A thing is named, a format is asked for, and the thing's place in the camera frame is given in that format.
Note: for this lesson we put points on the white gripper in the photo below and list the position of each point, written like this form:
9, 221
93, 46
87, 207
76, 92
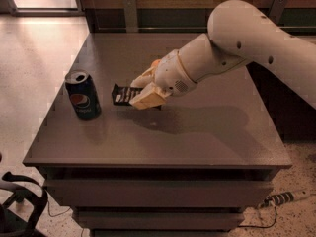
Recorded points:
170, 71

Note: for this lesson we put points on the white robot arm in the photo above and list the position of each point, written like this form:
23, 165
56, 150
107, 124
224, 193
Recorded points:
237, 34

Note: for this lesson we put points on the blue pepsi can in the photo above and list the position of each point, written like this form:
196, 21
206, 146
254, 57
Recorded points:
82, 94

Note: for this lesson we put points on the orange fruit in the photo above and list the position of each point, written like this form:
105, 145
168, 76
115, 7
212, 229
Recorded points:
155, 62

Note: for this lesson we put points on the white power strip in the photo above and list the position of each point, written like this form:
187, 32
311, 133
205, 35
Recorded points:
283, 198

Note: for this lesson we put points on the black office chair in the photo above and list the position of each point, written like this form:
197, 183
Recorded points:
21, 189

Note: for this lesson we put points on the left metal bracket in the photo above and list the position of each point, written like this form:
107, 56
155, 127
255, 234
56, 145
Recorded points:
130, 16

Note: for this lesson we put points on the metal bracket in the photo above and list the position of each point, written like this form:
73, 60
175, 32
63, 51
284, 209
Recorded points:
130, 16
276, 10

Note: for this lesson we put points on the right metal bracket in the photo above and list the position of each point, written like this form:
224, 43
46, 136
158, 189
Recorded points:
276, 10

